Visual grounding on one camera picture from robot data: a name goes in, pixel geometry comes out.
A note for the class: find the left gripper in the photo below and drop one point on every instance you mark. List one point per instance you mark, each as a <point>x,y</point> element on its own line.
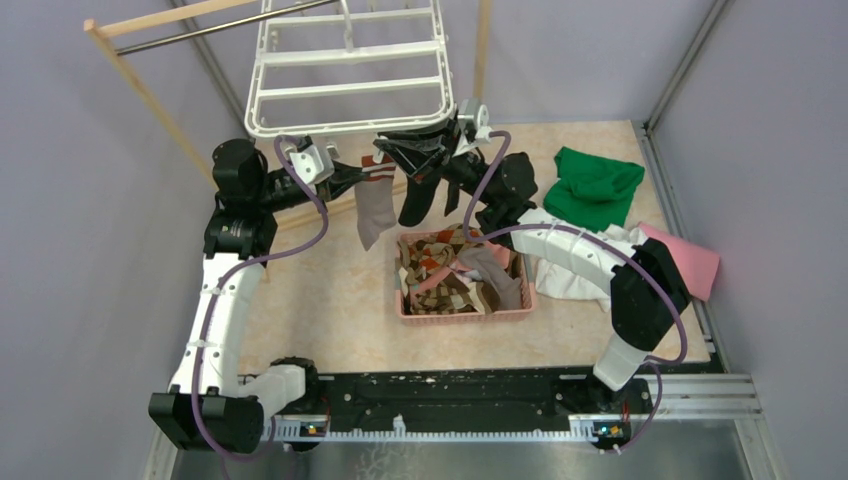
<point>344,175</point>

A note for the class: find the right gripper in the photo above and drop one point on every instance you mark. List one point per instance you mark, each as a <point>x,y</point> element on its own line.
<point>412,160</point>

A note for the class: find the grey orange striped sock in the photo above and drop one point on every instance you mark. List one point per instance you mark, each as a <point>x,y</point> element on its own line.
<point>374,199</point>

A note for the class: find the black sock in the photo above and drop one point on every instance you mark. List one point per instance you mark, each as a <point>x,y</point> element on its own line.
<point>418,200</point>
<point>454,192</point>

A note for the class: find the white clip hanger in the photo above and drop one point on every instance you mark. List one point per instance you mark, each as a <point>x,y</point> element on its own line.
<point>350,67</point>

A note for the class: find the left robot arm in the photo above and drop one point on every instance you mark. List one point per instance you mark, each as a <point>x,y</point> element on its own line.
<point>204,406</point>

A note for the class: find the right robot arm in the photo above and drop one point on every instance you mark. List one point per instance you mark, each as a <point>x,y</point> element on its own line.
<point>647,291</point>

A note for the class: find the pink plastic basket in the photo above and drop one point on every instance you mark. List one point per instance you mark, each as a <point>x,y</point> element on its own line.
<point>519,267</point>

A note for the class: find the brown striped sock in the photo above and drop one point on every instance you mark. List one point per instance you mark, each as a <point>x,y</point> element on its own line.
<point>443,299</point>

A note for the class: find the grey cloth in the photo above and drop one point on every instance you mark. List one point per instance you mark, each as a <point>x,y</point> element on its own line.
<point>491,265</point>

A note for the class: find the metal rack rod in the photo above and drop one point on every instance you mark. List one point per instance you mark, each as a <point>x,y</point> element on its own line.
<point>153,44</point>

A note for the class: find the green cloth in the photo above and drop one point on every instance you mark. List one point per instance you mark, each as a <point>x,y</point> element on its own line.
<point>590,191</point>

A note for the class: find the white cloth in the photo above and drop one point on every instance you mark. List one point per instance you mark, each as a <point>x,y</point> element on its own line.
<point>557,282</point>

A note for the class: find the wooden drying rack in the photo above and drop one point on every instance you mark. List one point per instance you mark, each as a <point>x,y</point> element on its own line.
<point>152,106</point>

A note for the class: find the pink cloth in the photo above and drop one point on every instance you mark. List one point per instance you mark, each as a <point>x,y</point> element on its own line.
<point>697,265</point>

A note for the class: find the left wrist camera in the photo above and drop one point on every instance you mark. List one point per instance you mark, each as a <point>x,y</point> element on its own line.
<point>311,160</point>

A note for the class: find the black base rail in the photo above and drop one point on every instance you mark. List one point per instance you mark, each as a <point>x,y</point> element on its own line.
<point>466,401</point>

